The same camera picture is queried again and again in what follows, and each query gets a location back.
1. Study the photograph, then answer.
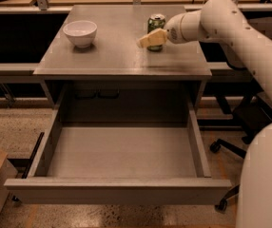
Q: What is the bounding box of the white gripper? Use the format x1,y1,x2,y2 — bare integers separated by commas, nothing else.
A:
137,13,185,48

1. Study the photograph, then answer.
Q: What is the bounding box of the green soda can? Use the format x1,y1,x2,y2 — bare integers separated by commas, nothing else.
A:
147,13,165,52

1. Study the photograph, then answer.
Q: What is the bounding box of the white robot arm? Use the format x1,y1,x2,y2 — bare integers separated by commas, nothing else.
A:
137,0,272,228

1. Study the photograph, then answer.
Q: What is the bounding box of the grey cabinet with top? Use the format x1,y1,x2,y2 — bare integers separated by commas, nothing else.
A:
34,5,211,106

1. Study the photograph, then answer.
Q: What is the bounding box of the open grey top drawer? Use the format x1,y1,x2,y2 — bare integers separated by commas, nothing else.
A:
5,111,231,205

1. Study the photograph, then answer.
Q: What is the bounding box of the white ceramic bowl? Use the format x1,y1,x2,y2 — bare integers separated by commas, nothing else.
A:
63,20,98,48

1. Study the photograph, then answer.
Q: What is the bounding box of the black office chair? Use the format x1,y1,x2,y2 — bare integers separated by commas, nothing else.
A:
204,16,272,215

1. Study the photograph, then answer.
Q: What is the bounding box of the grey long workbench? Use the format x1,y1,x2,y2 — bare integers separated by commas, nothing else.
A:
0,3,272,84

